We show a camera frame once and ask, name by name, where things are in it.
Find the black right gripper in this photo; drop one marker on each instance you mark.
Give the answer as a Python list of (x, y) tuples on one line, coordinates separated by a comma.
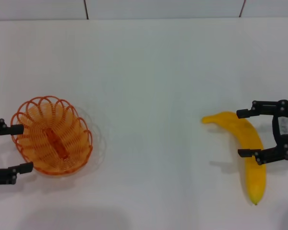
[(284, 141)]

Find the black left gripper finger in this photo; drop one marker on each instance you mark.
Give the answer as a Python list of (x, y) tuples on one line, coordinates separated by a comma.
[(7, 175), (4, 129)]

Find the yellow banana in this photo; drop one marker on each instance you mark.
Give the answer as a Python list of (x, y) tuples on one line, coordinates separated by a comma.
[(254, 177)]

